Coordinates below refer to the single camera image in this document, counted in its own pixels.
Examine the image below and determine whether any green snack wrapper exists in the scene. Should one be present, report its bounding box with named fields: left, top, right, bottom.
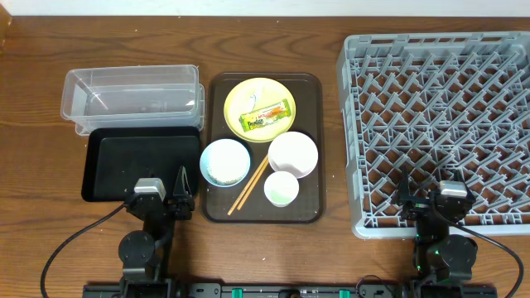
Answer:
left=239, top=99, right=292, bottom=132

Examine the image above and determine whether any clear plastic bin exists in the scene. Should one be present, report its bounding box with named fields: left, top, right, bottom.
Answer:
left=60, top=65, right=205, bottom=136

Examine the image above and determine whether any pink bowl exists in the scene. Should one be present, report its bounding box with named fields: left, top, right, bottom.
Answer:
left=268, top=132, right=319, bottom=179

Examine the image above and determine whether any blue bowl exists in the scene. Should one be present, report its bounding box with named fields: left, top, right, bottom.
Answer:
left=200, top=138, right=251, bottom=187

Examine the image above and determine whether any white paper cup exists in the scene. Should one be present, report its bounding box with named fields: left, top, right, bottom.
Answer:
left=263, top=171, right=299, bottom=208

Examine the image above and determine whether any black plastic bin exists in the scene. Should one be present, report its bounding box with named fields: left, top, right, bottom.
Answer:
left=81, top=127, right=201, bottom=202

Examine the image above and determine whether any grey dishwasher rack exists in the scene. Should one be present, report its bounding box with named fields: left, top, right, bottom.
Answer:
left=336, top=31, right=529, bottom=239

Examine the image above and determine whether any wooden chopstick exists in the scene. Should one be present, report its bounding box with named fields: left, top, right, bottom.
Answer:
left=236, top=159, right=270, bottom=211
left=227, top=155, right=268, bottom=216

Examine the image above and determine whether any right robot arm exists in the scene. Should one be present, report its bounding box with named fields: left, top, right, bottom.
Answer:
left=393, top=166, right=478, bottom=284

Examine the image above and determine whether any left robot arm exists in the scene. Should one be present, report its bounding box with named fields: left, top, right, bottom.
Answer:
left=118, top=166, right=195, bottom=283

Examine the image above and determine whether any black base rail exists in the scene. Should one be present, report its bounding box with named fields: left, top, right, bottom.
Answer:
left=81, top=281, right=498, bottom=298

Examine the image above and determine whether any rice food waste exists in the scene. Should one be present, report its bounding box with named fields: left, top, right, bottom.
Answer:
left=206, top=151, right=248, bottom=185

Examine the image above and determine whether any yellow plate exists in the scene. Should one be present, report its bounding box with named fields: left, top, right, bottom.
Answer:
left=224, top=78, right=296, bottom=142

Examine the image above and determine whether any brown serving tray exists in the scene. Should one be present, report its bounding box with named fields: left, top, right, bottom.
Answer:
left=200, top=73, right=325, bottom=224

